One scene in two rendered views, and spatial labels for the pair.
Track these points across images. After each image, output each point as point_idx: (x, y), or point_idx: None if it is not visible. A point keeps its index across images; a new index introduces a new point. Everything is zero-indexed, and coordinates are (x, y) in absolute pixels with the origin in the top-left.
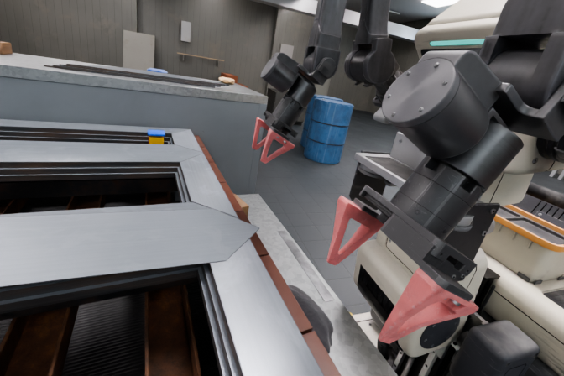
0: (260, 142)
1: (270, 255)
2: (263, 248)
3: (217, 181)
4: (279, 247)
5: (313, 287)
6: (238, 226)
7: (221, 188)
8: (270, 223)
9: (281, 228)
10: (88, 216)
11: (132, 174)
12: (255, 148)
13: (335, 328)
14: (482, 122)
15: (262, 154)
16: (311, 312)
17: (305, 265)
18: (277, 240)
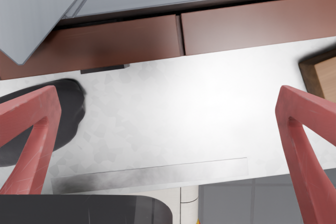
0: (301, 146)
1: (170, 120)
2: (20, 74)
3: None
4: (193, 144)
5: (82, 171)
6: (28, 10)
7: None
8: (279, 150)
9: (257, 169)
10: None
11: None
12: (277, 107)
13: (5, 171)
14: None
15: (30, 93)
16: (7, 143)
17: (134, 178)
18: (215, 147)
